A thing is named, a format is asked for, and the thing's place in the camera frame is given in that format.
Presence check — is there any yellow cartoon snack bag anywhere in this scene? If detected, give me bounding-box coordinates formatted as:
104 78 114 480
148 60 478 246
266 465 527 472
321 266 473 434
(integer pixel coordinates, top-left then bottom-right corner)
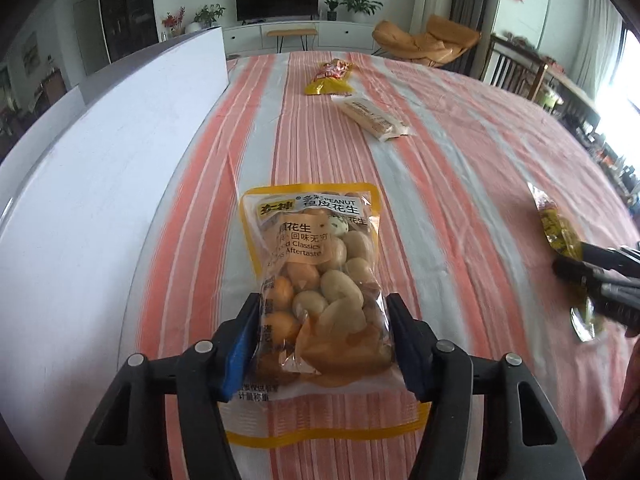
527 182 604 342

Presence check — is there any yellow peanut bag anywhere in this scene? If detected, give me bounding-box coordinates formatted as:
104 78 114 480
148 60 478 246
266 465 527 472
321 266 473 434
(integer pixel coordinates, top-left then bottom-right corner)
222 182 428 448

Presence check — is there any clear rice cake pack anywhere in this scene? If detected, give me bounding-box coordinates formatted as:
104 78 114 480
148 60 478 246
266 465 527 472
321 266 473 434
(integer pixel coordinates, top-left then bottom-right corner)
331 96 414 142

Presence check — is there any yellow red snack pack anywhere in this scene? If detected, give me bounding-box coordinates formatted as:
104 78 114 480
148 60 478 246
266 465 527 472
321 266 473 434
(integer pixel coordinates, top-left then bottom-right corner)
305 58 352 96

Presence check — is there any striped orange white tablecloth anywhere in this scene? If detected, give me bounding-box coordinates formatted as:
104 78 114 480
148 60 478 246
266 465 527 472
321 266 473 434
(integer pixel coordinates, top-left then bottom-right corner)
120 52 639 458

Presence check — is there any dark wooden chair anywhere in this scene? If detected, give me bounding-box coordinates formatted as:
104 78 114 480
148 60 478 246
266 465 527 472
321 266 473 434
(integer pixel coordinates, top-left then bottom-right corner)
480 34 549 101

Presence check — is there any white cardboard storage box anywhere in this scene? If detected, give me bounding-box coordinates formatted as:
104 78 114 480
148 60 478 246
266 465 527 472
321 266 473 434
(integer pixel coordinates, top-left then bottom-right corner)
1 28 228 479

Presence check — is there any orange lounge chair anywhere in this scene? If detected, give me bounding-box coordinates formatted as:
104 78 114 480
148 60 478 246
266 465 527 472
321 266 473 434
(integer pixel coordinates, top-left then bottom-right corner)
372 14 482 67

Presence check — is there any green potted plant right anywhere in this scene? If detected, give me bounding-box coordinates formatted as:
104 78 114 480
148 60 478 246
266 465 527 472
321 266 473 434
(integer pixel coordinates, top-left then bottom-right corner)
341 0 384 23

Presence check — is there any small dark potted plant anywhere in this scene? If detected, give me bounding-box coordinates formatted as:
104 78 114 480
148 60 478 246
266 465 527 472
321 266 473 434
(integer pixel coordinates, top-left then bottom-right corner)
324 0 340 21

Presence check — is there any small wooden bench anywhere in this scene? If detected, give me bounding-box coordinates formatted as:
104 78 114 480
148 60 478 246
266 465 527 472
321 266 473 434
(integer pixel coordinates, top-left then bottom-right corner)
266 28 318 53

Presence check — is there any white TV cabinet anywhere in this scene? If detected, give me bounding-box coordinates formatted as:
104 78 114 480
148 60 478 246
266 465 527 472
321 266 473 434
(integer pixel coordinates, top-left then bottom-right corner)
222 21 378 56

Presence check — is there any red flower vase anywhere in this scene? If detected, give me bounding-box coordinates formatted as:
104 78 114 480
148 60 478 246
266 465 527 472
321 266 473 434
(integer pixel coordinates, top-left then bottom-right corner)
160 6 186 38

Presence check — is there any green plant left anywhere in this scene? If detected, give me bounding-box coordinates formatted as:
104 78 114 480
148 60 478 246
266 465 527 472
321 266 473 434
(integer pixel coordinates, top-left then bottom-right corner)
194 3 226 28

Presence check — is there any black glass display cabinet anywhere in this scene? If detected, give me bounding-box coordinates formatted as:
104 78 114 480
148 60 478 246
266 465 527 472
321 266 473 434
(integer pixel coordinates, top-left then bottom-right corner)
99 0 158 62

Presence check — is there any framed wall painting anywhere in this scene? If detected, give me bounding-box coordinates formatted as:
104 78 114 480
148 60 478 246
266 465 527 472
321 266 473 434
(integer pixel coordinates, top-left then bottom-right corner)
21 32 41 76

